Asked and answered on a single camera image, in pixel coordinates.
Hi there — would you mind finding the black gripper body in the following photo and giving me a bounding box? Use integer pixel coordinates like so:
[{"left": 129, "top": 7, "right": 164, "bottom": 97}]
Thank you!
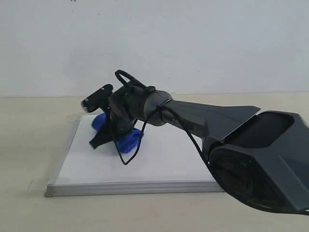
[{"left": 103, "top": 88, "right": 136, "bottom": 140}]

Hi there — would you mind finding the blue microfibre cloth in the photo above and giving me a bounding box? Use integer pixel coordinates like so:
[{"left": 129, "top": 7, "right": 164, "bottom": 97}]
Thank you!
[{"left": 91, "top": 113, "right": 143, "bottom": 154}]

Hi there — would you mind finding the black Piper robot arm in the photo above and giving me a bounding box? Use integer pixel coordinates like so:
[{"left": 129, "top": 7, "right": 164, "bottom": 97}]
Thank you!
[{"left": 82, "top": 85, "right": 309, "bottom": 215}]

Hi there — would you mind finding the clear tape front left corner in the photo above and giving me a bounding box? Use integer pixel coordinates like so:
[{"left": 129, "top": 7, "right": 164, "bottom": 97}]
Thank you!
[{"left": 28, "top": 178, "right": 58, "bottom": 193}]

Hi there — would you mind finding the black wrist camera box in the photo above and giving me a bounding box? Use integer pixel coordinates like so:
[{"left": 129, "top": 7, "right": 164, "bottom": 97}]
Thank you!
[{"left": 81, "top": 84, "right": 113, "bottom": 113}]

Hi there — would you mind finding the black braided cable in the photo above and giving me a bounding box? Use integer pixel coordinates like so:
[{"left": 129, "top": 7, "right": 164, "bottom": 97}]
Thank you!
[{"left": 106, "top": 70, "right": 309, "bottom": 218}]

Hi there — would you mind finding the white board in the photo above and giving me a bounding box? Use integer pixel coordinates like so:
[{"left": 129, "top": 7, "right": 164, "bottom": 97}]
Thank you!
[{"left": 45, "top": 115, "right": 221, "bottom": 197}]

